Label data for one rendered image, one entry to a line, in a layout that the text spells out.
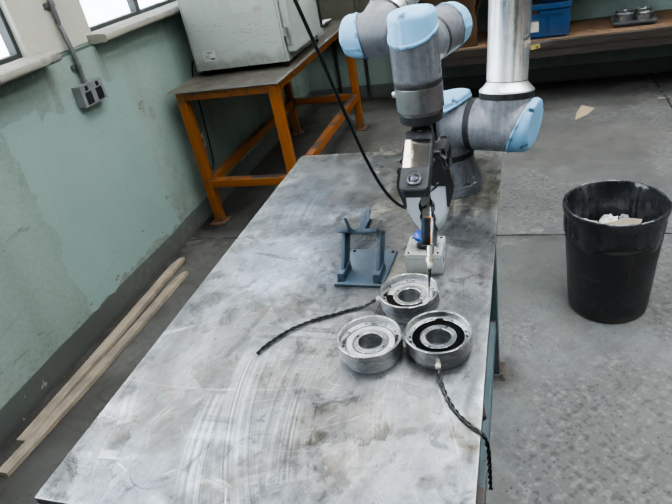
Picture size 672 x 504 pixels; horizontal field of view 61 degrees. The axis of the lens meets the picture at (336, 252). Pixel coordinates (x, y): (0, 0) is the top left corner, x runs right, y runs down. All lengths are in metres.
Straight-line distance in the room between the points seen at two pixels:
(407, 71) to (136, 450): 0.69
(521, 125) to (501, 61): 0.14
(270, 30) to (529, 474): 2.31
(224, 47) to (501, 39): 2.12
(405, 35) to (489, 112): 0.45
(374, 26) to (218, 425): 0.69
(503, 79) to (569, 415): 1.09
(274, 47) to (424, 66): 2.23
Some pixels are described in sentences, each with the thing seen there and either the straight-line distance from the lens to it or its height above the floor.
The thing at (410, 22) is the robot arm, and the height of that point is 1.27.
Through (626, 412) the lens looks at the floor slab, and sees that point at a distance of 1.98.
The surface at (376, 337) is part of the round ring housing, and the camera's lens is 0.95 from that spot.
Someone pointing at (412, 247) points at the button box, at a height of 0.85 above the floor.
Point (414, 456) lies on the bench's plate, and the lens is 0.80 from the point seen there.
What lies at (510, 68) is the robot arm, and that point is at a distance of 1.27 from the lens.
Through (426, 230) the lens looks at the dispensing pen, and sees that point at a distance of 0.98.
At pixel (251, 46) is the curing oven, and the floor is 0.91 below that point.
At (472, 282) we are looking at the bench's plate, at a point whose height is 0.80.
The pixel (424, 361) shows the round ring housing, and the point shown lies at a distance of 0.89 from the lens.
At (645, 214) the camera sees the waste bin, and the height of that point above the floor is 0.32.
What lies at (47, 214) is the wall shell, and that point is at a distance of 2.53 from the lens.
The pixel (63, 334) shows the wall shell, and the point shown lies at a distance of 2.60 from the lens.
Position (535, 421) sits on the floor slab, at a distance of 1.91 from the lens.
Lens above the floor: 1.42
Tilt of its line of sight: 31 degrees down
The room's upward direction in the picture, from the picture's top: 11 degrees counter-clockwise
